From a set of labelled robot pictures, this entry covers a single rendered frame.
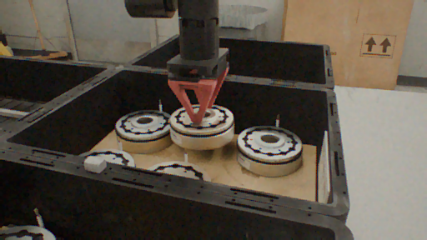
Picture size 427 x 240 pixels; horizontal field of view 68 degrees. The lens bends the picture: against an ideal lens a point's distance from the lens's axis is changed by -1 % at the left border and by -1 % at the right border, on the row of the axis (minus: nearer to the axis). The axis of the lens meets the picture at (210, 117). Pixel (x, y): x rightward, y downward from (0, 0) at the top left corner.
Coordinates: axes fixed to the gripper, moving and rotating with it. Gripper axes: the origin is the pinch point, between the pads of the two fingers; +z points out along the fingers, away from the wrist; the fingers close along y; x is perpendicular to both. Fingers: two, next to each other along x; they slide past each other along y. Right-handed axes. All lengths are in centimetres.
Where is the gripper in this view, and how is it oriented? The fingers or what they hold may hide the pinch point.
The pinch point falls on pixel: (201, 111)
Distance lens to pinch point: 50.8
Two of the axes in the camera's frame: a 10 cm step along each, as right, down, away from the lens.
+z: 0.1, 9.0, 4.3
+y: -2.9, 4.2, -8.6
